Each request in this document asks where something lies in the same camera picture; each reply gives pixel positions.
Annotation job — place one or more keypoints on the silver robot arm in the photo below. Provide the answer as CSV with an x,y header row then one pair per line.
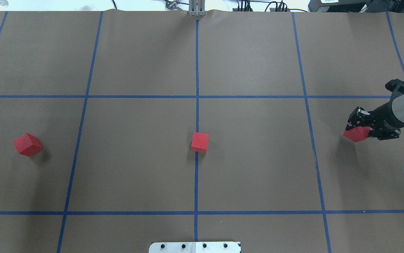
x,y
396,87

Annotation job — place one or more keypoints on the grey aluminium frame post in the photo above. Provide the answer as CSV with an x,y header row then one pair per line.
x,y
196,8

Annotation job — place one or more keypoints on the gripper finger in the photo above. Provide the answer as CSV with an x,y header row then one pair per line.
x,y
375,133
358,118

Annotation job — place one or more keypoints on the red block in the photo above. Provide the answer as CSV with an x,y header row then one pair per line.
x,y
357,134
27,145
200,142

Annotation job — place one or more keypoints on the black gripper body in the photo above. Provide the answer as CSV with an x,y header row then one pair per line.
x,y
382,117

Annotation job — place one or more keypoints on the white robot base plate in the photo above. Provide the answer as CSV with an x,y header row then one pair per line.
x,y
196,247

